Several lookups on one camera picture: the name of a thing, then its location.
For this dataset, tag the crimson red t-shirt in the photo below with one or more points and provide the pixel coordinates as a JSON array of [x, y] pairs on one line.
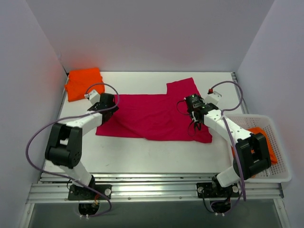
[[160, 117]]

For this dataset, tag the folded orange t-shirt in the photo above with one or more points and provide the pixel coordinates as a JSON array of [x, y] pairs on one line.
[[79, 81]]

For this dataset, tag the crumpled orange t-shirt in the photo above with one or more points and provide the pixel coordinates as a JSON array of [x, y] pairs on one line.
[[268, 142]]

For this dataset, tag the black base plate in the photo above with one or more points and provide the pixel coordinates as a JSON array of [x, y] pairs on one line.
[[77, 193], [206, 190]]

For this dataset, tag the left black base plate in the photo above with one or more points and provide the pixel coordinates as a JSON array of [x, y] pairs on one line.
[[77, 193]]

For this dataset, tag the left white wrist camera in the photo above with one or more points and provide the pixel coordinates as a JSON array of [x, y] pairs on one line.
[[93, 97]]

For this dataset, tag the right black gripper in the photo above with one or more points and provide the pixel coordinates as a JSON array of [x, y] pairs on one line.
[[193, 116]]

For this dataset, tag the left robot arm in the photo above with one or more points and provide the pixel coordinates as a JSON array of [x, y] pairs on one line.
[[64, 147]]

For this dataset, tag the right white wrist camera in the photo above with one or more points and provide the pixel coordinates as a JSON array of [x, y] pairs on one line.
[[212, 97]]

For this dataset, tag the white plastic basket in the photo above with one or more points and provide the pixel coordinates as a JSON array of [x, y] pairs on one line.
[[279, 172]]

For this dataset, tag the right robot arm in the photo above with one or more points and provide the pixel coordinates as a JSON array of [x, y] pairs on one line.
[[231, 132]]

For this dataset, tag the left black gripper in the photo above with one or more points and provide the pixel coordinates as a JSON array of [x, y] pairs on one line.
[[110, 112]]

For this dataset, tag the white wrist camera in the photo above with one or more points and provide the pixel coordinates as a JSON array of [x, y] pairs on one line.
[[93, 97], [212, 97]]

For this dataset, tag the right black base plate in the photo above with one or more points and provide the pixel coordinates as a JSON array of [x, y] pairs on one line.
[[206, 190]]

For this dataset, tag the aluminium rail frame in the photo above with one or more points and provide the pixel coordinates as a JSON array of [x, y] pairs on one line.
[[142, 170]]

